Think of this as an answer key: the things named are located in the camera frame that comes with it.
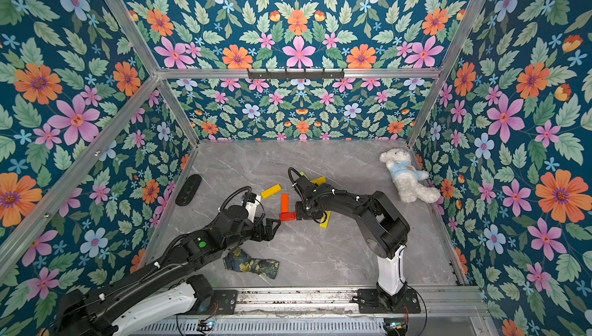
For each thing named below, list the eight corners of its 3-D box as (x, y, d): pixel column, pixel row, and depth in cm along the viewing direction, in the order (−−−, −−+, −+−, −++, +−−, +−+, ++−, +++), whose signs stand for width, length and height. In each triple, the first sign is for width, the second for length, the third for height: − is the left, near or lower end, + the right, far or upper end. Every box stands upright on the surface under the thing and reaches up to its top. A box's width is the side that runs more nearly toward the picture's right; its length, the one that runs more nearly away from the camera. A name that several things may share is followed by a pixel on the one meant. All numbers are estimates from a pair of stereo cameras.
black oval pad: (178, 206, 99) (174, 201, 96) (190, 178, 108) (186, 173, 105) (192, 206, 99) (188, 201, 96) (202, 178, 108) (199, 173, 105)
